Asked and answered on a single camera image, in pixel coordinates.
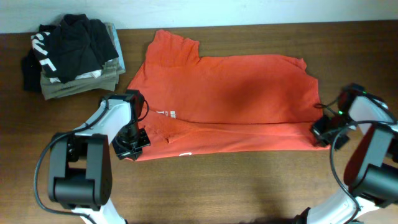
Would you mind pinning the orange red t-shirt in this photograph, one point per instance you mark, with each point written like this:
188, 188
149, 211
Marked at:
205, 105

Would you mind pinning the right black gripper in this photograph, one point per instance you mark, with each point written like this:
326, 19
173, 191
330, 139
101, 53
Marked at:
331, 140

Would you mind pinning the khaki folded garment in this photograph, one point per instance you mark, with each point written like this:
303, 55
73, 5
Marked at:
107, 80

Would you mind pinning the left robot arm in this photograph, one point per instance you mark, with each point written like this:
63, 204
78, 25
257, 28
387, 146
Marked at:
80, 177

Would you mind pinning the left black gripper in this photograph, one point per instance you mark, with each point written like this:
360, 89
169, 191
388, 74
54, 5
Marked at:
124, 149

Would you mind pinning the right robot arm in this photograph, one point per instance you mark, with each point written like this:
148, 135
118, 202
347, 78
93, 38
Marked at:
368, 183

